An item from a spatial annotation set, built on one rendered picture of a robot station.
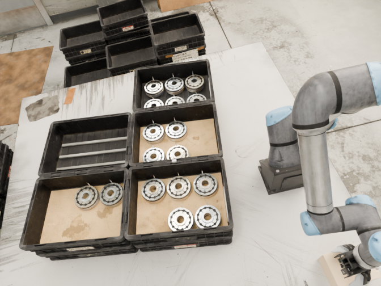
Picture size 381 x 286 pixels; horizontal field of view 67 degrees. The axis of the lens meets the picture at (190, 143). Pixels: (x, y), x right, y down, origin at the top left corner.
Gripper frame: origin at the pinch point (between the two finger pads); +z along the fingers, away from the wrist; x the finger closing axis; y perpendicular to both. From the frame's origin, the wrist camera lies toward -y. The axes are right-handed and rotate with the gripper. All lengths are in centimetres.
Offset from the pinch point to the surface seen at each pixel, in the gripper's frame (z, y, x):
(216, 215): -11, 42, -29
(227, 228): -17.7, 40.6, -20.6
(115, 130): -8, 78, -86
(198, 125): -8, 37, -75
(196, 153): -8, 43, -60
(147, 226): -8, 70, -33
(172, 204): -8, 58, -39
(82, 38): 37, 110, -241
